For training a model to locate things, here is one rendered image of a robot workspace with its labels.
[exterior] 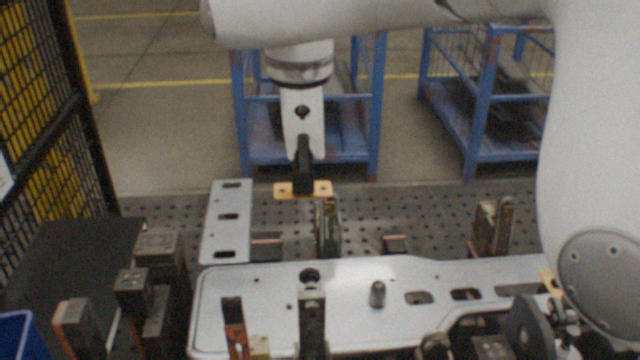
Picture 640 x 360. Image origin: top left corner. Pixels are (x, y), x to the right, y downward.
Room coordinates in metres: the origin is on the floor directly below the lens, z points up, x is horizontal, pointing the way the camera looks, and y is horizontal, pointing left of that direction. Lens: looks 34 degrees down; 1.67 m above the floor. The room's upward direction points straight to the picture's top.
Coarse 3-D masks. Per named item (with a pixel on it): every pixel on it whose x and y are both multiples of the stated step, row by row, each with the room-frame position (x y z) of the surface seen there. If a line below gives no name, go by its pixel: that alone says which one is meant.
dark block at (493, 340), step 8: (480, 336) 0.42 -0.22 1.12; (488, 336) 0.42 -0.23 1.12; (496, 336) 0.42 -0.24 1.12; (504, 336) 0.42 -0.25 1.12; (472, 344) 0.41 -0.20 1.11; (480, 344) 0.41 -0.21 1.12; (488, 344) 0.41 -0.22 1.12; (496, 344) 0.41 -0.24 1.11; (504, 344) 0.41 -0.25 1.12; (472, 352) 0.40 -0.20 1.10; (480, 352) 0.39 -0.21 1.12; (488, 352) 0.39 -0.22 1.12; (496, 352) 0.39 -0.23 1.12; (504, 352) 0.39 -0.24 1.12; (512, 352) 0.39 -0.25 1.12
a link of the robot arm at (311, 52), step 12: (264, 48) 0.57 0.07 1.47; (276, 48) 0.55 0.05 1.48; (288, 48) 0.54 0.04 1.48; (300, 48) 0.54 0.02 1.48; (312, 48) 0.54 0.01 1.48; (324, 48) 0.55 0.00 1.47; (276, 60) 0.55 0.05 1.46; (288, 60) 0.54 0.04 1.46; (300, 60) 0.54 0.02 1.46; (312, 60) 0.54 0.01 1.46
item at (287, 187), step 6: (276, 186) 0.59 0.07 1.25; (282, 186) 0.59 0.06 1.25; (288, 186) 0.59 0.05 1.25; (318, 186) 0.59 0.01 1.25; (324, 186) 0.59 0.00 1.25; (330, 186) 0.59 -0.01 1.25; (276, 192) 0.57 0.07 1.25; (282, 192) 0.57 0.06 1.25; (288, 192) 0.57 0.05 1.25; (318, 192) 0.57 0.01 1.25; (324, 192) 0.57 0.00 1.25; (330, 192) 0.57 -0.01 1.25; (276, 198) 0.56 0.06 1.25; (282, 198) 0.56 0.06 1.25; (288, 198) 0.56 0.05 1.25; (294, 198) 0.56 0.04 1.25; (300, 198) 0.56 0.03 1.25
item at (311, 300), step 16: (304, 272) 0.45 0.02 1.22; (320, 288) 0.42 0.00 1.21; (304, 304) 0.41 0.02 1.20; (320, 304) 0.41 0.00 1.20; (304, 320) 0.41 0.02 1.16; (320, 320) 0.42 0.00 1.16; (304, 336) 0.42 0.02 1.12; (320, 336) 0.42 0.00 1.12; (304, 352) 0.43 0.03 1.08; (320, 352) 0.43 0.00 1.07
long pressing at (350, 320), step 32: (384, 256) 0.71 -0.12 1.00; (512, 256) 0.71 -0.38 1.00; (544, 256) 0.70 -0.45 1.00; (224, 288) 0.62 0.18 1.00; (256, 288) 0.62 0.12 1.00; (288, 288) 0.62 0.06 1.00; (352, 288) 0.62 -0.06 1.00; (416, 288) 0.62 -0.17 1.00; (448, 288) 0.62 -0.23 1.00; (480, 288) 0.62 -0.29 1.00; (192, 320) 0.55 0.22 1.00; (256, 320) 0.55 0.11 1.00; (288, 320) 0.55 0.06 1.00; (352, 320) 0.55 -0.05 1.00; (384, 320) 0.55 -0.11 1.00; (416, 320) 0.55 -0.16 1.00; (448, 320) 0.54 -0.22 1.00; (192, 352) 0.48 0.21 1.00; (224, 352) 0.48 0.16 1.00; (288, 352) 0.48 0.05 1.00; (352, 352) 0.48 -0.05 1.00; (384, 352) 0.49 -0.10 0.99
